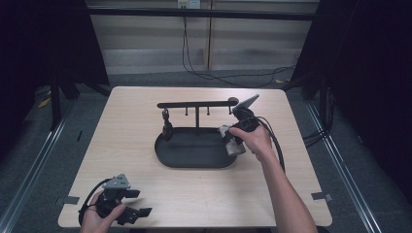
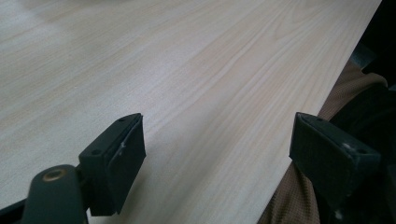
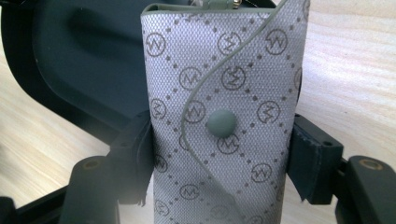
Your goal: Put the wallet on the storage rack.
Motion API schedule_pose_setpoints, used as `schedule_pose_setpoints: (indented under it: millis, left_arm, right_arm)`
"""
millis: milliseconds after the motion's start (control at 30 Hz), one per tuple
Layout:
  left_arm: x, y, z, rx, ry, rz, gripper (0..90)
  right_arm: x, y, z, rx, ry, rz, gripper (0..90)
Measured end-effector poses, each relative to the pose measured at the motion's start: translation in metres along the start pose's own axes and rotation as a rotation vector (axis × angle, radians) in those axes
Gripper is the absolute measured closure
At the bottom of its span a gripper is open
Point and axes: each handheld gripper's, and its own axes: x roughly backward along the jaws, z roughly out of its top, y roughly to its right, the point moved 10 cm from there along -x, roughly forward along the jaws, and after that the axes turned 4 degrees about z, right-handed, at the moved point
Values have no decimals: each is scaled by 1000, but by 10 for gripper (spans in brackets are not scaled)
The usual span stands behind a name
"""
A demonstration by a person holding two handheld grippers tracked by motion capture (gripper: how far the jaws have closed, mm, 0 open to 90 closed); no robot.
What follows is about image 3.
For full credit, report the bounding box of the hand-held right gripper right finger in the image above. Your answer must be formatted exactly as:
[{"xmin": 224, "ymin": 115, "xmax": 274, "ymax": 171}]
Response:
[{"xmin": 285, "ymin": 113, "xmax": 346, "ymax": 205}]

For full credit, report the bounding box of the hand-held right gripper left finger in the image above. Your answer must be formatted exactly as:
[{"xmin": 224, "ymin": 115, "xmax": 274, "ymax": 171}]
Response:
[{"xmin": 106, "ymin": 109, "xmax": 156, "ymax": 207}]

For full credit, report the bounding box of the grey patterned key pouch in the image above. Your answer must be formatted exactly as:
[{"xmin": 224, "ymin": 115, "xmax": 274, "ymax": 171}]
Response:
[{"xmin": 139, "ymin": 0, "xmax": 313, "ymax": 224}]

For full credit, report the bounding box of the black key rack with tray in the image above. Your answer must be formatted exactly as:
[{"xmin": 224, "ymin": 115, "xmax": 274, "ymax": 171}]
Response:
[{"xmin": 0, "ymin": 0, "xmax": 278, "ymax": 146}]

